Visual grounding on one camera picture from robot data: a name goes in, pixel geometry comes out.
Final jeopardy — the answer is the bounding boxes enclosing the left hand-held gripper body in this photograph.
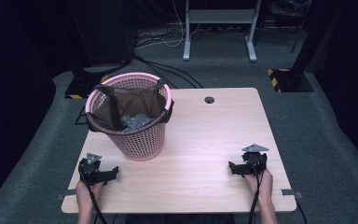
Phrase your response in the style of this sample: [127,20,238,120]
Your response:
[78,152,106,187]

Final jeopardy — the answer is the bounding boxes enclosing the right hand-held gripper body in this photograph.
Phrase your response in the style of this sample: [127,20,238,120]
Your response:
[241,143,270,176]

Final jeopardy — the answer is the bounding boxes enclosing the pink plastic mesh basket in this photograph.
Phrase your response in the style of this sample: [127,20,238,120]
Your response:
[85,72,173,162]

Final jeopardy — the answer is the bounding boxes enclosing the dark brown plastic trash bag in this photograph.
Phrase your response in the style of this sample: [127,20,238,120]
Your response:
[86,79,175,135]

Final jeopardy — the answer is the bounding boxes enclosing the person's left hand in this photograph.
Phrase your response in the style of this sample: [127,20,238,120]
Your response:
[76,180,104,210]

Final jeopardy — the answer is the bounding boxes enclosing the person's right hand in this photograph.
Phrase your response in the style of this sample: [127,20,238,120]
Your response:
[244,169,274,203]

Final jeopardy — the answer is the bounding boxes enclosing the crumpled grey paper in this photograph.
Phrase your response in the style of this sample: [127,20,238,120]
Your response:
[119,113,155,131]

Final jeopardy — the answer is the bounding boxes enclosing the black hazard-striped stand base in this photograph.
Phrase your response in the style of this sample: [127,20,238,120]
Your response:
[64,68,110,101]
[267,67,314,93]

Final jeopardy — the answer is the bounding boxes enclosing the white metal stand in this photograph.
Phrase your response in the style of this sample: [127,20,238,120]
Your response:
[182,0,259,63]

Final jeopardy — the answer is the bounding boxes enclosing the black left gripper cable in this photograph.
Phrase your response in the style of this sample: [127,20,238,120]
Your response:
[78,164,109,224]

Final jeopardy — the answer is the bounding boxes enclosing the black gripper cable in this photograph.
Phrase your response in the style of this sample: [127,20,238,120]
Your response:
[248,159,264,224]
[78,164,109,224]

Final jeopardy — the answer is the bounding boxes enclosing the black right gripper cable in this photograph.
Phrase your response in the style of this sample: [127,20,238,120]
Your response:
[248,159,264,224]

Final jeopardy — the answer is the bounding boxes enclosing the grey metal table bracket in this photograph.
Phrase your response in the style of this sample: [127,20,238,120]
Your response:
[280,189,304,200]
[56,189,77,201]

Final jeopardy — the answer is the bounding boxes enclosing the black table cable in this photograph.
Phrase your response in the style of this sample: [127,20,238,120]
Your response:
[296,201,309,224]

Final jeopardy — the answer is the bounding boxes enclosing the black floor cables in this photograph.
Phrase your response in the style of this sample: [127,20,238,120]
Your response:
[132,51,205,90]

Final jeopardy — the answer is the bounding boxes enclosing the white floor cables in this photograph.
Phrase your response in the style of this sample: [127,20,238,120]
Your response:
[134,0,201,50]

